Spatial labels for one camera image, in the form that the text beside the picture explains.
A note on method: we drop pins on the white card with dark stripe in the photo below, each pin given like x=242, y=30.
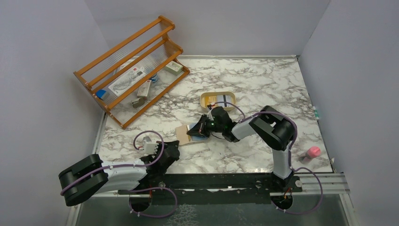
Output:
x=224, y=99

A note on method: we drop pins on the beige oval tray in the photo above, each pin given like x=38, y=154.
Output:
x=227, y=108

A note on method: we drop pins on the grey olive small object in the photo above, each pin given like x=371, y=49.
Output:
x=138, y=102

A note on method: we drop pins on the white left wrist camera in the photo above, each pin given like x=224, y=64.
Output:
x=150, y=147

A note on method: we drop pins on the tan leather card holder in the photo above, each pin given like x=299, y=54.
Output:
x=184, y=139

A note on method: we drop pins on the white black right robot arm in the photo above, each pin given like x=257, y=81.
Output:
x=277, y=130

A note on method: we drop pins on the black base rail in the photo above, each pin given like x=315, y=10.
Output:
x=203, y=189

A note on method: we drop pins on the blue white round jar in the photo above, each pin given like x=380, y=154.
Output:
x=154, y=78

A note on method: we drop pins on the pink bottle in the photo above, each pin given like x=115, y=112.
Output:
x=310, y=154

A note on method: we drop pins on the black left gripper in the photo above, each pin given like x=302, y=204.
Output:
x=166, y=145

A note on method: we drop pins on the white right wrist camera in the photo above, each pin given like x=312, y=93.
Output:
x=209, y=114

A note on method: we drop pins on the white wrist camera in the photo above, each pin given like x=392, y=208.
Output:
x=209, y=114
x=150, y=147

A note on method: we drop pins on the gold credit card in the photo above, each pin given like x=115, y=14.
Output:
x=210, y=100

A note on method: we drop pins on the white printed packet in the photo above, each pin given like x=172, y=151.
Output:
x=127, y=80

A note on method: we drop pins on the green white small tube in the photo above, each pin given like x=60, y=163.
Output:
x=316, y=113

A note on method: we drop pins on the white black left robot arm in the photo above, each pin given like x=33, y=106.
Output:
x=92, y=175

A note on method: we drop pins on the orange wooden rack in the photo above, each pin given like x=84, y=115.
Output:
x=151, y=48

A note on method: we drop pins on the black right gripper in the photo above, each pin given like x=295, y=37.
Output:
x=199, y=129

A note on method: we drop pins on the blue grey eraser block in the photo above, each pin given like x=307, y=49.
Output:
x=102, y=94

